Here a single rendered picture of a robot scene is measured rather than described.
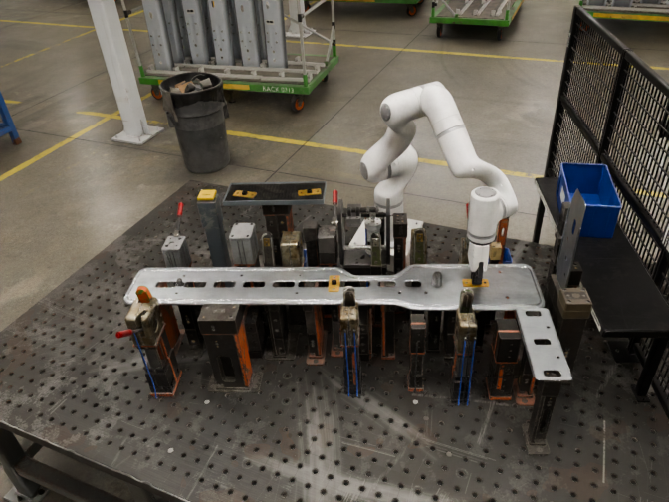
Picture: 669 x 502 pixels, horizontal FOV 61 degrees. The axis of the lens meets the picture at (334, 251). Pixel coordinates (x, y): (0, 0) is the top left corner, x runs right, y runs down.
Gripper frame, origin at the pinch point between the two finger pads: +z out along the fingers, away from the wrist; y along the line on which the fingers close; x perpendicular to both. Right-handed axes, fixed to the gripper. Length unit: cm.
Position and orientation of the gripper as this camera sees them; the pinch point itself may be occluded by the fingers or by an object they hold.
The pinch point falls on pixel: (476, 276)
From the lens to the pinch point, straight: 191.3
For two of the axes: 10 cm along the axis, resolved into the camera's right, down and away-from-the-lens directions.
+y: -0.6, 5.9, -8.0
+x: 10.0, -0.1, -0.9
